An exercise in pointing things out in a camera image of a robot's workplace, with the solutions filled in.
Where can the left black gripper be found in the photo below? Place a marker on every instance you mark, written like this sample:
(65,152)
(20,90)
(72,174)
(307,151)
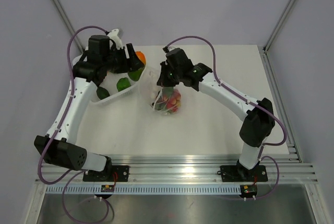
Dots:
(133,59)

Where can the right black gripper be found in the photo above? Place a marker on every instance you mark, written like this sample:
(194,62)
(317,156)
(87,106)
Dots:
(163,81)

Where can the green lime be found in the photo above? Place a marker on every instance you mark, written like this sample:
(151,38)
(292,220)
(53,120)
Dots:
(136,74)

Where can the clear zip top bag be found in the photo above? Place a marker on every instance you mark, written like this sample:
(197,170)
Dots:
(147,86)

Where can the yellow red mango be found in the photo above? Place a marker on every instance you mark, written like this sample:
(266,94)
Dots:
(141,57)

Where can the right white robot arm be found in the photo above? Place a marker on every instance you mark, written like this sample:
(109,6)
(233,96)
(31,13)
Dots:
(255,115)

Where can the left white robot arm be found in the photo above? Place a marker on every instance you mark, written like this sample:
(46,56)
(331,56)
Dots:
(58,146)

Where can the green pepper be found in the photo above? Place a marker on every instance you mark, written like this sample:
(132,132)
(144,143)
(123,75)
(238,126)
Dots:
(122,84)

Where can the green avocado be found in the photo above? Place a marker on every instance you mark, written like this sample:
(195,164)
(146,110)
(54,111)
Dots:
(102,93)

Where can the left small circuit board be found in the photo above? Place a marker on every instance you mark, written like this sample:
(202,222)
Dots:
(107,188)

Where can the small circuit board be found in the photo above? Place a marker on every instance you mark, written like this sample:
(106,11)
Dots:
(107,188)
(248,191)

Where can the right small circuit board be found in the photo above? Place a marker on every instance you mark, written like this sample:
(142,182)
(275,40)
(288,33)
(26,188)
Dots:
(248,191)

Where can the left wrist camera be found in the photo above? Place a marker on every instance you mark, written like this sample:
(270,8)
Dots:
(115,35)

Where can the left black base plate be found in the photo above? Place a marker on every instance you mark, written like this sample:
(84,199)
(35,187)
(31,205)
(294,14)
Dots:
(115,173)

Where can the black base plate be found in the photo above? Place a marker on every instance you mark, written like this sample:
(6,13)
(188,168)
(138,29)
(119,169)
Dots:
(115,173)
(234,173)

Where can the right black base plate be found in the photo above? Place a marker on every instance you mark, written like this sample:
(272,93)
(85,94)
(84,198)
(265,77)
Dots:
(234,173)

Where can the white slotted cable duct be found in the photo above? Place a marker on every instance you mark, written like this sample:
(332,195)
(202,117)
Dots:
(127,189)

